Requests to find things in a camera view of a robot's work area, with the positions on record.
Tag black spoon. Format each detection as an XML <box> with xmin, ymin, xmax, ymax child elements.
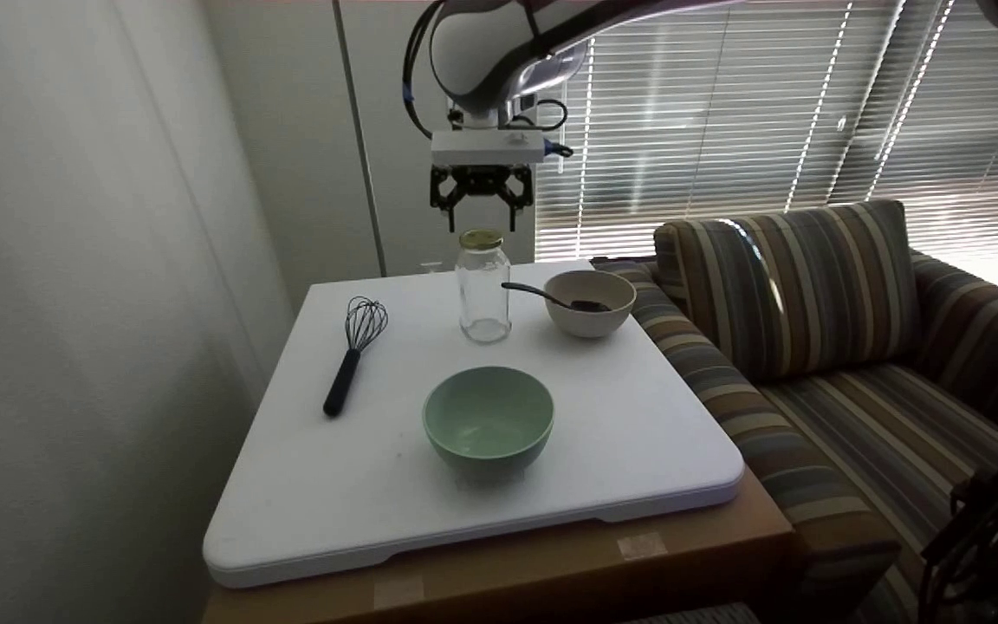
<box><xmin>498</xmin><ymin>276</ymin><xmax>615</xmax><ymax>316</ymax></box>

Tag striped sofa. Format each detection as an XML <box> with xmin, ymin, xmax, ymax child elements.
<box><xmin>600</xmin><ymin>242</ymin><xmax>998</xmax><ymax>624</ymax></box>

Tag clear tape piece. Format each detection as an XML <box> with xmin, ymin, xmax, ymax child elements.
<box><xmin>615</xmin><ymin>528</ymin><xmax>672</xmax><ymax>566</ymax></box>

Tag yellowish jar lid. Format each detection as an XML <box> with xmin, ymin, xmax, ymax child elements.
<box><xmin>453</xmin><ymin>230</ymin><xmax>514</xmax><ymax>254</ymax></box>

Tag black handled wire whisk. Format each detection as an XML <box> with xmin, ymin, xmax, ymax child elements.
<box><xmin>318</xmin><ymin>291</ymin><xmax>394</xmax><ymax>424</ymax></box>

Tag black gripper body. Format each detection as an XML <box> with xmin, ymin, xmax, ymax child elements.
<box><xmin>449</xmin><ymin>162</ymin><xmax>516</xmax><ymax>196</ymax></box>

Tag beige bowl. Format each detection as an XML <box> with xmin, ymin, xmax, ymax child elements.
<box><xmin>541</xmin><ymin>268</ymin><xmax>640</xmax><ymax>344</ymax></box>

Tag white window blinds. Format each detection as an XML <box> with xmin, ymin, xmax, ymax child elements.
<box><xmin>532</xmin><ymin>0</ymin><xmax>998</xmax><ymax>286</ymax></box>

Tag striped sofa cushion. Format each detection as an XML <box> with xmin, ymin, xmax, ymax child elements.
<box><xmin>652</xmin><ymin>193</ymin><xmax>923</xmax><ymax>388</ymax></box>

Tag black metal frame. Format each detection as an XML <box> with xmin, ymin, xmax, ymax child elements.
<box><xmin>916</xmin><ymin>412</ymin><xmax>998</xmax><ymax>624</ymax></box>

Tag wooden table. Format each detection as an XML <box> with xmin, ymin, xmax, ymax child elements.
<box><xmin>197</xmin><ymin>464</ymin><xmax>804</xmax><ymax>624</ymax></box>

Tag light green bowl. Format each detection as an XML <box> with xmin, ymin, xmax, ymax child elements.
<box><xmin>419</xmin><ymin>365</ymin><xmax>557</xmax><ymax>470</ymax></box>

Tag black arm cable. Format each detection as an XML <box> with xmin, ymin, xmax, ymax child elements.
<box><xmin>399</xmin><ymin>0</ymin><xmax>576</xmax><ymax>142</ymax></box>

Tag white table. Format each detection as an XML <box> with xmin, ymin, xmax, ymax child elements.
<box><xmin>197</xmin><ymin>261</ymin><xmax>749</xmax><ymax>593</ymax></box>

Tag clear glass jar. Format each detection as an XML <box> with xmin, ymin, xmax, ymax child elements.
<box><xmin>453</xmin><ymin>231</ymin><xmax>516</xmax><ymax>345</ymax></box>

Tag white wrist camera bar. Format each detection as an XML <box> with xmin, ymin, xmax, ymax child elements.
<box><xmin>427</xmin><ymin>126</ymin><xmax>580</xmax><ymax>173</ymax></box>

